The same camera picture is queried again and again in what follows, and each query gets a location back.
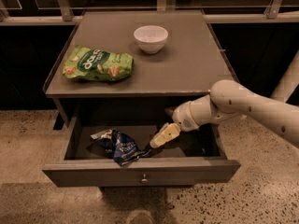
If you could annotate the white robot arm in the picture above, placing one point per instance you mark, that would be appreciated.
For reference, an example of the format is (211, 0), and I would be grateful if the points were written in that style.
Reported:
(228, 99)

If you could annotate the green rice chip bag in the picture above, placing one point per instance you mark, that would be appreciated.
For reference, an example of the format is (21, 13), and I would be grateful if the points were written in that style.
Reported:
(97, 65)

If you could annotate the white ceramic bowl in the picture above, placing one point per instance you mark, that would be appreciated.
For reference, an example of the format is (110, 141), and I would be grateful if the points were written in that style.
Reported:
(150, 38)

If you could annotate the blue chip bag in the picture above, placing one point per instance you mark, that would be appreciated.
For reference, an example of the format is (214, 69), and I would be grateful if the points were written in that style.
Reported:
(120, 146)

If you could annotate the round metal drawer knob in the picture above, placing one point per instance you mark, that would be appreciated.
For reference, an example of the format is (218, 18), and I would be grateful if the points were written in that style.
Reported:
(144, 179)

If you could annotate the metal railing frame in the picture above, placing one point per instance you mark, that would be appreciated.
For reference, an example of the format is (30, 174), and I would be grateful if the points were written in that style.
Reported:
(50, 12)

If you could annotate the grey cabinet with counter top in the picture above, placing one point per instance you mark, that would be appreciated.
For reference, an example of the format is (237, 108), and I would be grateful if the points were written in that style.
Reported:
(188, 65)

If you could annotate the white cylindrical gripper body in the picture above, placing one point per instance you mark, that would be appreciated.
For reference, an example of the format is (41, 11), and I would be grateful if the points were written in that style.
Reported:
(183, 118)

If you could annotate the open grey top drawer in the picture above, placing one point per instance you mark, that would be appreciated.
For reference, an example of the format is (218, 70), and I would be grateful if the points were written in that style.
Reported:
(192, 158)

